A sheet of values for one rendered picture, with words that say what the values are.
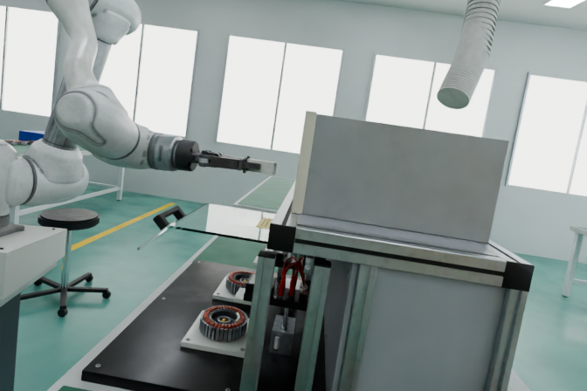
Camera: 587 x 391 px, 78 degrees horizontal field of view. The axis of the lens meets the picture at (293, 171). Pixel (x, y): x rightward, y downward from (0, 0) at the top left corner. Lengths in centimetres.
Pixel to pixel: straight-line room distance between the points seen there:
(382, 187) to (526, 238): 583
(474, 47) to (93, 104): 182
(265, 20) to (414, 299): 542
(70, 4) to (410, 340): 111
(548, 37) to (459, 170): 585
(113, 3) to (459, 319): 123
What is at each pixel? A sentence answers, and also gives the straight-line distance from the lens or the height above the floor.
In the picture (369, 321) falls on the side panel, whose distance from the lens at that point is 70.
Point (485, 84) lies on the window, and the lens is 608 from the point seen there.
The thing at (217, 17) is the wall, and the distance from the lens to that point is 603.
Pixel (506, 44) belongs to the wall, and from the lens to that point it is 629.
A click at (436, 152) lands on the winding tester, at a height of 128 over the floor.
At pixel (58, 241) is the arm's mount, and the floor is 82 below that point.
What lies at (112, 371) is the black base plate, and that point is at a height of 77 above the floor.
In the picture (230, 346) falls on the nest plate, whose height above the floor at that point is 78.
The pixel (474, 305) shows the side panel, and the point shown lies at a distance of 73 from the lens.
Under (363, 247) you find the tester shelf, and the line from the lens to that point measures 64.
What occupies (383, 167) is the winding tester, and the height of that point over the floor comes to 123.
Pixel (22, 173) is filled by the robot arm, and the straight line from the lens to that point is 136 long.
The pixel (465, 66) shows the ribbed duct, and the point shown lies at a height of 173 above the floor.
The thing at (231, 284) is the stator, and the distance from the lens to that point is 114.
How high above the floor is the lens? 127
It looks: 6 degrees down
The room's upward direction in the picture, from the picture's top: 8 degrees clockwise
